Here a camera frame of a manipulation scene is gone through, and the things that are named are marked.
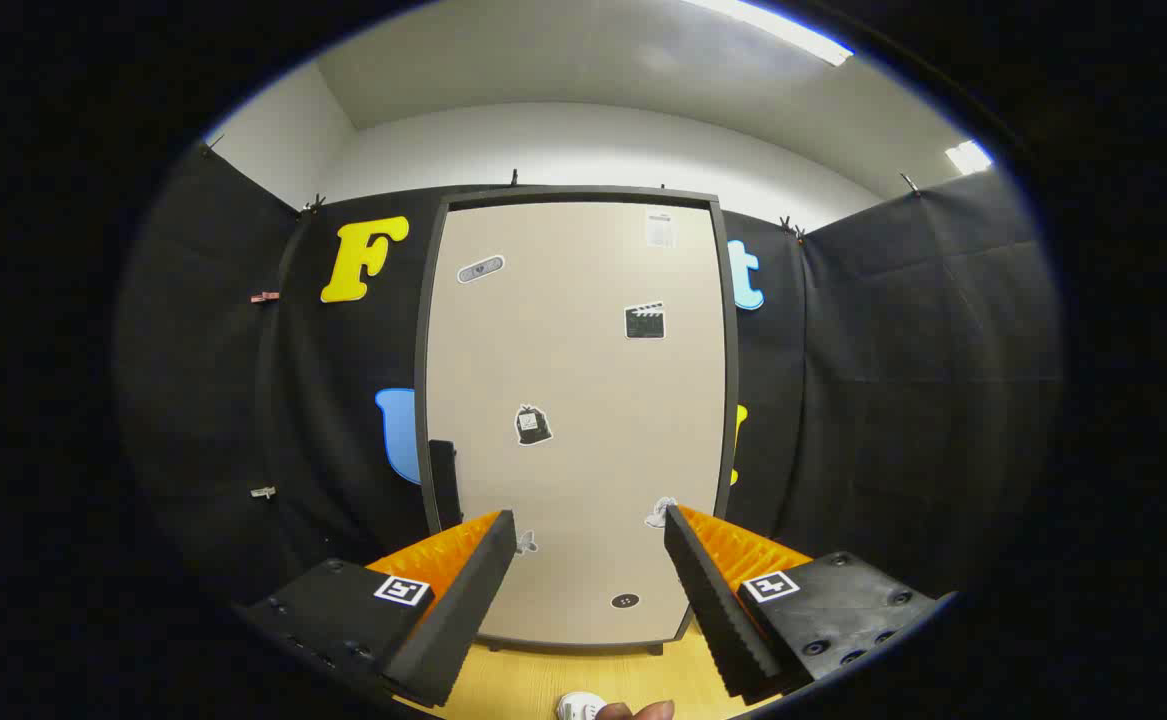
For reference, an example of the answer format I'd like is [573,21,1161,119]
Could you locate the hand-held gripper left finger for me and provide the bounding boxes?
[238,510,519,709]

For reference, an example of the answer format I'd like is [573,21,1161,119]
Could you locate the small ceiling light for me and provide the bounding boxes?
[945,140,994,176]

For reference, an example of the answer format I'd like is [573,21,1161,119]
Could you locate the dark grey shoe cabinet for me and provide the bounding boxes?
[413,185,742,658]

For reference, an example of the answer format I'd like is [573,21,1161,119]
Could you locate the black backdrop cloth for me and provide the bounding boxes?
[113,140,1064,641]

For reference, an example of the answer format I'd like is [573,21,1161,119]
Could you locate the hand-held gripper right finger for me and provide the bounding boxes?
[663,503,949,706]

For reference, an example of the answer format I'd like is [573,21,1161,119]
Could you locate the black cabinet door handle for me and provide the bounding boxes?
[429,440,464,531]

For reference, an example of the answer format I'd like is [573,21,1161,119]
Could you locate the long ceiling light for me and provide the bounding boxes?
[683,0,856,68]

